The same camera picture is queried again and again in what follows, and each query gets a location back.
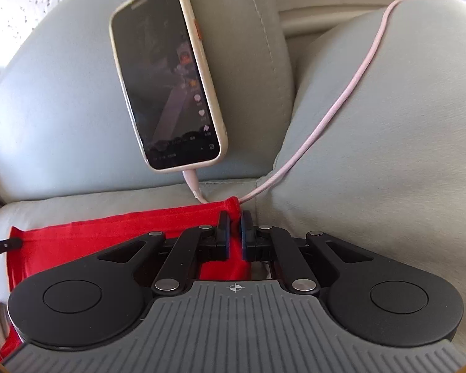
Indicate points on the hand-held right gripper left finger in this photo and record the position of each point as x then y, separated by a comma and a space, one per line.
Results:
226, 237

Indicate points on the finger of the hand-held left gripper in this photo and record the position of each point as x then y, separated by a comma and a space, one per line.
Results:
4, 246

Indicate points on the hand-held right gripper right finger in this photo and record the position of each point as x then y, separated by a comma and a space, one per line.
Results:
244, 237

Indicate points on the red cloth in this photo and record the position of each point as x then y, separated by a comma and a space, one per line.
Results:
101, 225

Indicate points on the grey sofa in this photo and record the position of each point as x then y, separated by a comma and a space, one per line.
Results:
372, 143

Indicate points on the smartphone in cream case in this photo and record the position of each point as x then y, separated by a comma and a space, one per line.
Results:
163, 77

